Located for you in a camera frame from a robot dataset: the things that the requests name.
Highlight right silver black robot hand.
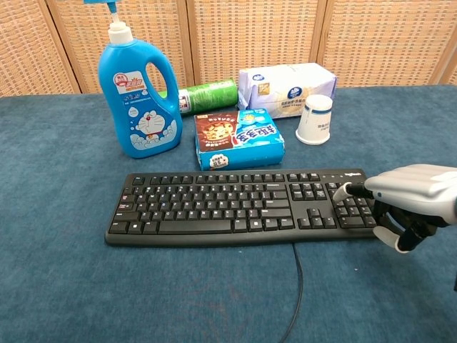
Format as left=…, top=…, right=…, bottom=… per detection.
left=332, top=164, right=457, bottom=254

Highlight black computer keyboard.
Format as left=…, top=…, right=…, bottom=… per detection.
left=104, top=168, right=386, bottom=248

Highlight blue cookie box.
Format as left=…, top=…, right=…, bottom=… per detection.
left=194, top=108, right=286, bottom=172

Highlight white paper cup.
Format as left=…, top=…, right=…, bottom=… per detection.
left=295, top=94, right=334, bottom=146

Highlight white tissue pack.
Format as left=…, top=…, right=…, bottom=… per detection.
left=236, top=62, right=338, bottom=120

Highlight green cylindrical can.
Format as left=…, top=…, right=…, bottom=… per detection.
left=158, top=78, right=239, bottom=115

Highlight woven bamboo folding screen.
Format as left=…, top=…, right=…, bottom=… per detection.
left=0, top=0, right=457, bottom=98

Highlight blue pump detergent bottle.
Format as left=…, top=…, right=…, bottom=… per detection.
left=83, top=0, right=184, bottom=159

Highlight blue table mat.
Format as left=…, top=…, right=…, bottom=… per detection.
left=0, top=84, right=457, bottom=343

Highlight black keyboard cable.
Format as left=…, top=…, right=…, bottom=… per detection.
left=278, top=242, right=304, bottom=343

